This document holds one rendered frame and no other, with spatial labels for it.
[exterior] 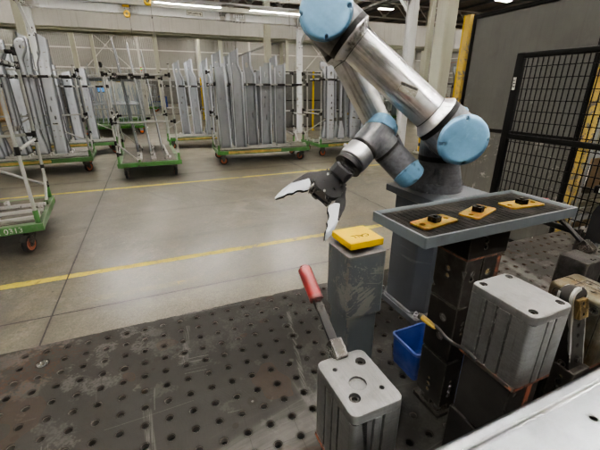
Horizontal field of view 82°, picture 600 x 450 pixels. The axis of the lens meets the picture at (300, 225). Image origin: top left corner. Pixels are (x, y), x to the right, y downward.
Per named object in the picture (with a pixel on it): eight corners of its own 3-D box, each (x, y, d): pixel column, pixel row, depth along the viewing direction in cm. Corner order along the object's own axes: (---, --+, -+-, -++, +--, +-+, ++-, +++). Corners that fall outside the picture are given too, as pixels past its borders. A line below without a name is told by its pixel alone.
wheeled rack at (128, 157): (184, 175, 600) (170, 63, 537) (120, 181, 563) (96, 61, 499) (173, 157, 764) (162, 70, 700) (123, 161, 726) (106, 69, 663)
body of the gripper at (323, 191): (328, 213, 88) (357, 179, 90) (334, 204, 79) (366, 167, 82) (305, 194, 88) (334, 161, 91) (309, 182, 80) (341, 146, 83)
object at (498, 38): (563, 278, 272) (658, -27, 199) (551, 281, 267) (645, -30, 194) (438, 222, 387) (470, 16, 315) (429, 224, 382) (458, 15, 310)
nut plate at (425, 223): (426, 230, 56) (427, 223, 55) (408, 223, 59) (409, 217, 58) (459, 220, 60) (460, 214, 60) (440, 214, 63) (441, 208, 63)
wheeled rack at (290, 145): (218, 165, 677) (210, 67, 614) (212, 157, 765) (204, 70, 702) (309, 160, 737) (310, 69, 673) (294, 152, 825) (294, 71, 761)
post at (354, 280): (337, 463, 67) (348, 259, 51) (319, 431, 73) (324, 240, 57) (370, 448, 70) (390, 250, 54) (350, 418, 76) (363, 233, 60)
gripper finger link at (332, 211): (333, 245, 84) (335, 208, 86) (337, 240, 78) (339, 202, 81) (320, 244, 84) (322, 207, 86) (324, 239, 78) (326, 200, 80)
